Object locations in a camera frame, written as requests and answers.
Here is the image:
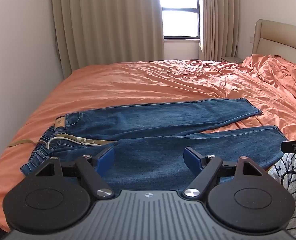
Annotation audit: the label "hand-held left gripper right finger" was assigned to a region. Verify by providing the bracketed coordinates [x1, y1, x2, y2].
[183, 147, 272, 198]

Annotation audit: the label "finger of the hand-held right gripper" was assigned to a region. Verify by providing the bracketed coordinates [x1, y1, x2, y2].
[281, 131, 296, 162]

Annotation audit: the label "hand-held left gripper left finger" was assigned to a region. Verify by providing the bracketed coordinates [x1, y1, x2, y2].
[25, 147, 115, 198]

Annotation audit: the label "khaki woven belt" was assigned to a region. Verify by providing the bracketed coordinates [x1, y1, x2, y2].
[8, 133, 118, 148]

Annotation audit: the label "blue denim pants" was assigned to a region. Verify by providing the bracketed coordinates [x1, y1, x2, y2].
[20, 97, 288, 192]

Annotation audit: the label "crumpled orange duvet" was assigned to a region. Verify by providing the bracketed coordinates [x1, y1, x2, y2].
[242, 54, 296, 117]

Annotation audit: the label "orange bed sheet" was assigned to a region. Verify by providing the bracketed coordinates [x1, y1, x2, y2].
[0, 59, 296, 233]

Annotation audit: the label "beige nightstand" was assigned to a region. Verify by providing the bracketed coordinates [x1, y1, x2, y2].
[221, 56, 245, 64]

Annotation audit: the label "beige padded headboard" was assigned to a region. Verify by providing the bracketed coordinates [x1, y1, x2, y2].
[252, 19, 296, 63]

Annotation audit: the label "beige curtain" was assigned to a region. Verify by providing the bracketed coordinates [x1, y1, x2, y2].
[199, 0, 240, 62]
[51, 0, 165, 73]

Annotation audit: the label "dark framed window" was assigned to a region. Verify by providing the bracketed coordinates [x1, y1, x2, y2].
[158, 0, 201, 40]

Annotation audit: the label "black cable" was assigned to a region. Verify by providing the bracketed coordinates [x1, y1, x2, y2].
[280, 170, 296, 186]

